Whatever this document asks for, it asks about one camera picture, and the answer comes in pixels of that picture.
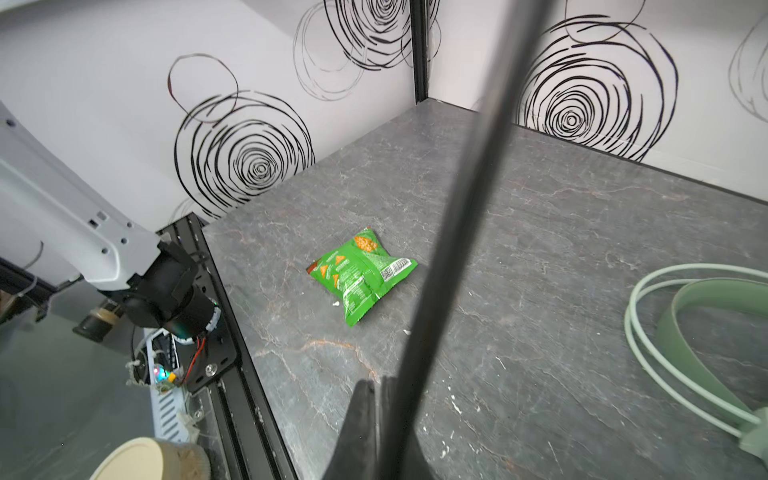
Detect round beige lid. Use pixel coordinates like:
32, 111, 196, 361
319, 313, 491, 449
91, 437, 211, 480

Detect mint green headphones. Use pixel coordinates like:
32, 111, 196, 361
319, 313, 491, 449
623, 263, 767, 463

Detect green snack bag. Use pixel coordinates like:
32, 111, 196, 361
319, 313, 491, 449
306, 227, 418, 327

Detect white slotted cable duct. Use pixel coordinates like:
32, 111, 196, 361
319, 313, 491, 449
150, 388, 199, 443

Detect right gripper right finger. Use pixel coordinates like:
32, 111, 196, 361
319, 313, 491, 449
397, 431, 435, 480

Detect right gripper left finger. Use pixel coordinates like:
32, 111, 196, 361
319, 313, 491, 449
323, 380, 378, 480

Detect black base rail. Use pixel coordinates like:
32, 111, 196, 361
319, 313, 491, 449
161, 213, 298, 479

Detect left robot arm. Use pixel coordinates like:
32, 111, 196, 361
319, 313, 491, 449
1, 107, 222, 340

